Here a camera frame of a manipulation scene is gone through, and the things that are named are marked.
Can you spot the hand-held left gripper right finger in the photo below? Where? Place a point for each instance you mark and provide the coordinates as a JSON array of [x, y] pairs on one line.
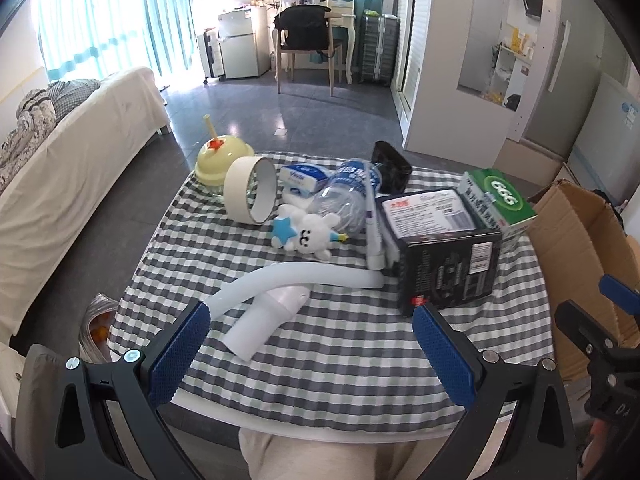
[[445, 355]]

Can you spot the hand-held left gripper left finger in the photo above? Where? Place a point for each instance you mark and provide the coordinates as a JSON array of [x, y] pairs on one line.
[[180, 355]]

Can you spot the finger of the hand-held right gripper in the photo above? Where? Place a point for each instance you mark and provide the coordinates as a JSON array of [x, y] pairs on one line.
[[620, 291], [582, 322]]

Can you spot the brown cardboard box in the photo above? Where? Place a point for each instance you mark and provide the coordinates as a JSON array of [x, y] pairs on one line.
[[570, 240]]

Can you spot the black printed carton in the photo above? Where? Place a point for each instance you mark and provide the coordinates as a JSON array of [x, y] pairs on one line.
[[445, 265]]

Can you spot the white squeeze tube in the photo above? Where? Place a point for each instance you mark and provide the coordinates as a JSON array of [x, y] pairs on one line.
[[374, 240]]

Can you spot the green white carton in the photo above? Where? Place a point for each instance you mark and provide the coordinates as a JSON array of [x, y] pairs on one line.
[[500, 200]]

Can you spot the white plush toy blue star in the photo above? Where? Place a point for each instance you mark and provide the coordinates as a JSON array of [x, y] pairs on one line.
[[312, 235]]

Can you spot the beige tape roll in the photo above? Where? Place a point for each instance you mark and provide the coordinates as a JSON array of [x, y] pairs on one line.
[[240, 185]]

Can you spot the clear plastic water bottle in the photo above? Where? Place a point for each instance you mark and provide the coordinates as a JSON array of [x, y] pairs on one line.
[[340, 200]]

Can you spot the yellow lidded glass bowl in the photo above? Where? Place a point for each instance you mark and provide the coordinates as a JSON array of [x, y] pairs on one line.
[[217, 162]]

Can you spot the black glossy case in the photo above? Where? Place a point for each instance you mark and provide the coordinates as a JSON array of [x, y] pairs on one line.
[[392, 165]]

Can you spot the blue white tissue pack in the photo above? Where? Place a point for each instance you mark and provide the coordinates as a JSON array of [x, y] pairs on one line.
[[302, 177]]

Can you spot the plastic bag of oranges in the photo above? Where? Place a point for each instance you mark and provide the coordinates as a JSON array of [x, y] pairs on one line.
[[97, 327]]

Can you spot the grey white checked tablecloth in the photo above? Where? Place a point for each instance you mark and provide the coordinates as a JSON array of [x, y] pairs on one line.
[[340, 355]]

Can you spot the flat cardboard sheet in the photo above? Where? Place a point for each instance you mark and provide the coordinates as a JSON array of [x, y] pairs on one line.
[[530, 162]]

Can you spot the white bed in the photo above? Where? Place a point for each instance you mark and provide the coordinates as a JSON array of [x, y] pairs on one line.
[[75, 170]]

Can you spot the grey patterned blanket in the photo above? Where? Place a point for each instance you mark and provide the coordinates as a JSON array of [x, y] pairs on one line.
[[35, 115]]

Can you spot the white suitcase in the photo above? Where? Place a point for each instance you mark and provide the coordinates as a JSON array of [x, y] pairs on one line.
[[210, 55]]

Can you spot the grey ribbed suitcase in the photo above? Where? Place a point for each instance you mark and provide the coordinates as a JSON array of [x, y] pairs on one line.
[[379, 47]]

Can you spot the white mini fridge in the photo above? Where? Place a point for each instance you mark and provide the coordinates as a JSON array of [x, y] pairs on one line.
[[245, 42]]

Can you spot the wooden chair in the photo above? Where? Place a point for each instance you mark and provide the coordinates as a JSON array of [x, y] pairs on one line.
[[310, 57]]

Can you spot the white vanity desk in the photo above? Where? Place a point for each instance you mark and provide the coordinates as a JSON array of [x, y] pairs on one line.
[[345, 25]]

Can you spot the sheer blue white curtain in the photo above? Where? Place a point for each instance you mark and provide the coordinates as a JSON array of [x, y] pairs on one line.
[[110, 15]]

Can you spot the black backpack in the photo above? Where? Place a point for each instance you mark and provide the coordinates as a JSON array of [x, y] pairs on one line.
[[300, 25]]

